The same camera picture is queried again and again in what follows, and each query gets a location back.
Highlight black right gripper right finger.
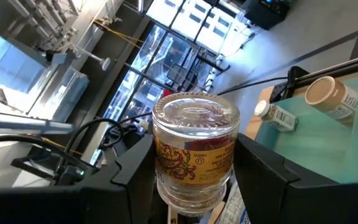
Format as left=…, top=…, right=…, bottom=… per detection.
left=233, top=133, right=358, bottom=224

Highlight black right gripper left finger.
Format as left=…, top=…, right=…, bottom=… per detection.
left=0, top=135, right=167, bottom=224

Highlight white-cap spice jar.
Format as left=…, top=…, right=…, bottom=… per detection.
left=254, top=99, right=298, bottom=133

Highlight green translucent plastic tray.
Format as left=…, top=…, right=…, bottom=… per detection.
left=255, top=77, right=358, bottom=184

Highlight grey metal table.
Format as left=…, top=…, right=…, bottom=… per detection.
left=0, top=110, right=74, bottom=135

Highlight black equipment case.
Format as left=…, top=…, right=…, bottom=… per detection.
left=244, top=0, right=293, bottom=31

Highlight white panelled cabinets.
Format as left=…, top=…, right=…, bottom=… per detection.
left=146, top=0, right=254, bottom=55

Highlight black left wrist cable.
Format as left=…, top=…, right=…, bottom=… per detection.
left=0, top=117, right=127, bottom=172

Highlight black left arm base cable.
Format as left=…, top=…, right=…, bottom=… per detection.
left=216, top=76, right=290, bottom=96

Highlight glass window wall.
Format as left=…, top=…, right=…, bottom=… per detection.
left=103, top=24, right=217, bottom=122

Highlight yellow cord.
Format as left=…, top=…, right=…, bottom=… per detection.
left=91, top=18, right=144, bottom=50

